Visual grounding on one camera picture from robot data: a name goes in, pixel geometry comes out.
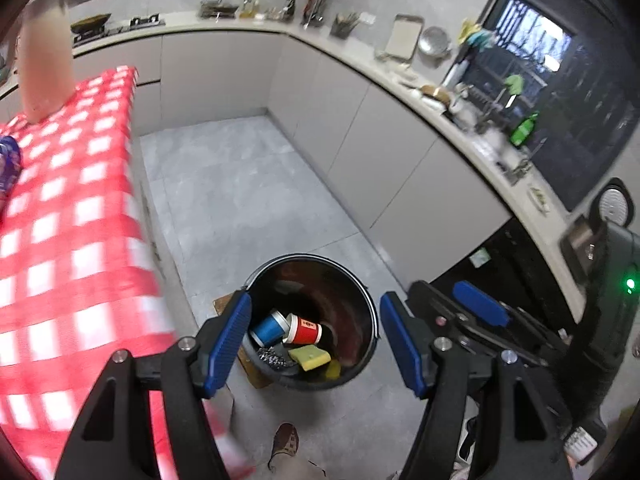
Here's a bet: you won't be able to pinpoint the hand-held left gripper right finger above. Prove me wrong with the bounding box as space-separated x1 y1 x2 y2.
379 291 576 480

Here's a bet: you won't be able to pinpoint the dark wok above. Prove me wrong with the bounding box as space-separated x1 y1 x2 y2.
70 12 113 36

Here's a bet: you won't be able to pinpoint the red paper cup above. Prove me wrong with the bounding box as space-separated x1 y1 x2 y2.
282 313 323 347

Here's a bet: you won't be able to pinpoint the dark barred window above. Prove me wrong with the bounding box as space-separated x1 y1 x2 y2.
465 0 640 211

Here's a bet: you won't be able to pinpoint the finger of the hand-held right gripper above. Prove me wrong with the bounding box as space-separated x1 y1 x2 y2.
452 281 569 345
408 280 549 367

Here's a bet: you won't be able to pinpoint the green plastic bottle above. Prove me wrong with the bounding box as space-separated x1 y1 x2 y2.
509 112 541 148

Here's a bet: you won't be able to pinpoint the yellow and teal hanging cloths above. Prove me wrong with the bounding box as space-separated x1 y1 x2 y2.
457 19 496 51

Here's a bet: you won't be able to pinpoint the grey kitchen counter cabinets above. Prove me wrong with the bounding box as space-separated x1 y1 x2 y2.
0 10 576 311

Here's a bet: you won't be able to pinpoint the black built-in appliance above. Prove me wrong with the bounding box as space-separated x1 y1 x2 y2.
430 215 586 341

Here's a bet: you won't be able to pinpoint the black round trash bin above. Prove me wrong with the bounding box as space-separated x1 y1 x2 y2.
240 254 379 392

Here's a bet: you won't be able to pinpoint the black gas stove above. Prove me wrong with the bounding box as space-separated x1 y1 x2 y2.
72 16 167 43

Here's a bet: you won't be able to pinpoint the knife holder with knives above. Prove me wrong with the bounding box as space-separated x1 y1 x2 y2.
301 0 328 28

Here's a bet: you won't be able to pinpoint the steel sink faucet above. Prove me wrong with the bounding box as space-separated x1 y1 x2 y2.
480 87 506 131

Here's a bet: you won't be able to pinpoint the white slim bottle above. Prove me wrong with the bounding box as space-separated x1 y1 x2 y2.
442 57 471 88

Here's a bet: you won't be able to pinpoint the steel wire scourer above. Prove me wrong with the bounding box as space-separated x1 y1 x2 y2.
256 345 296 371

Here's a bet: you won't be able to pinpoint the utensil holder with chopsticks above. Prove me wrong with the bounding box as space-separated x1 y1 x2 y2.
330 12 361 38

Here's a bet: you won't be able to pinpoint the round steel bowl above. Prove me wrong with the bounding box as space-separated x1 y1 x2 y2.
417 26 453 56

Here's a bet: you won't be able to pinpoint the brown shoe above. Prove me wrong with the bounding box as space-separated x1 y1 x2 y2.
268 422 300 471

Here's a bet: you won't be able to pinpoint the beige rectangular tray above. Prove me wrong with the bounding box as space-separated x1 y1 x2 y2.
384 14 426 60

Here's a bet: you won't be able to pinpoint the pink thermos jug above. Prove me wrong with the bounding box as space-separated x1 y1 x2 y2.
17 0 76 125

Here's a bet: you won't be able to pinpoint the blue paper cup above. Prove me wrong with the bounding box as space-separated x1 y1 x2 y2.
248 310 291 347

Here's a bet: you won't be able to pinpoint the blue drink can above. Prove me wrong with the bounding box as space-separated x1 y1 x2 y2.
0 135 24 211

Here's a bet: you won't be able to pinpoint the yellow green sponge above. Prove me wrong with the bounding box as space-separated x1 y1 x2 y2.
288 344 332 372

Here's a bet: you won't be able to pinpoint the wire dish rack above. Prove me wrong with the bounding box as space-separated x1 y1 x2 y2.
200 0 240 18

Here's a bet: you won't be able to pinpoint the red white checkered tablecloth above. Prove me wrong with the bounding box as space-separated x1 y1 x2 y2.
0 65 256 480

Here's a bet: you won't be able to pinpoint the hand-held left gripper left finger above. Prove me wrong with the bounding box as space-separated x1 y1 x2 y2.
52 290 253 480

